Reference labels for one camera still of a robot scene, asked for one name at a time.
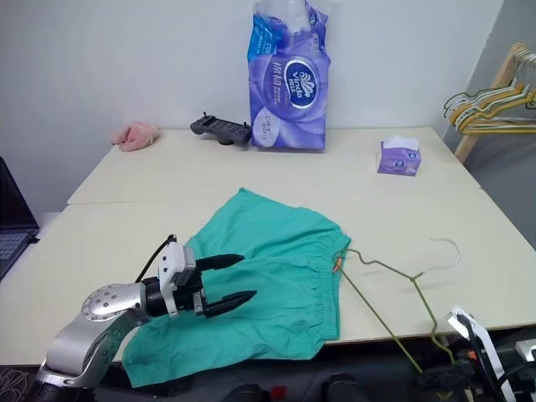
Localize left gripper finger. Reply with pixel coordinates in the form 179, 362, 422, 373
195, 252, 246, 275
204, 289, 258, 318

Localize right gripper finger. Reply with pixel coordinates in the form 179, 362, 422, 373
415, 365, 462, 389

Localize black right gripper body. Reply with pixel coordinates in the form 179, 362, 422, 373
453, 348, 483, 389

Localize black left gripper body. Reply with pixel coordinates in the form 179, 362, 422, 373
173, 267, 211, 321

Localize green shorts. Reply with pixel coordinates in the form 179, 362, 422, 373
121, 187, 353, 390

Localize thin wire clothes hanger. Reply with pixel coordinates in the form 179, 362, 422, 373
332, 236, 462, 389

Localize yellow clothes hanger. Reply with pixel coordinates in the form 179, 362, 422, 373
453, 83, 536, 136

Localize dark rounded object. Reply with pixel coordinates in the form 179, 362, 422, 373
227, 382, 270, 402
322, 373, 370, 402

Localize black handheld controller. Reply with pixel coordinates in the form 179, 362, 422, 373
189, 111, 254, 147

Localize pink cloth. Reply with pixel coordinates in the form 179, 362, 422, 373
109, 120, 160, 153

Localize large purple tissue pack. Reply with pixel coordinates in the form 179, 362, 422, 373
246, 0, 334, 152

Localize dark laptop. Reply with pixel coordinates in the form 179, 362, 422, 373
0, 155, 41, 281

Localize small purple tissue pack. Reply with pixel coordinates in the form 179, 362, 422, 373
375, 134, 422, 177

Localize wooden clothes rack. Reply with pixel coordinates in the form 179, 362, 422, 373
453, 41, 536, 164

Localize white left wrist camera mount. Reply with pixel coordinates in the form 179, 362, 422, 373
157, 244, 198, 321

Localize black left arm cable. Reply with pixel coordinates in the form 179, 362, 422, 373
134, 234, 179, 286

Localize white tangled cord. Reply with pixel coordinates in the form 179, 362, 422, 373
0, 367, 41, 402

